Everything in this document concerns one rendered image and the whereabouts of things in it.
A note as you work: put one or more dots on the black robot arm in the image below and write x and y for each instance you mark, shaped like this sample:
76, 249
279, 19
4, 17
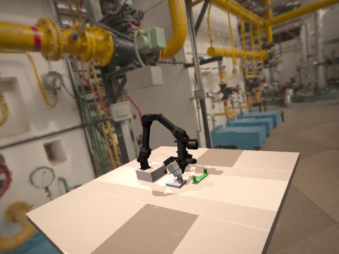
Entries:
178, 133

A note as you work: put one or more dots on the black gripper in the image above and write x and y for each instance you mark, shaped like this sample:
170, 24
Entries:
182, 159

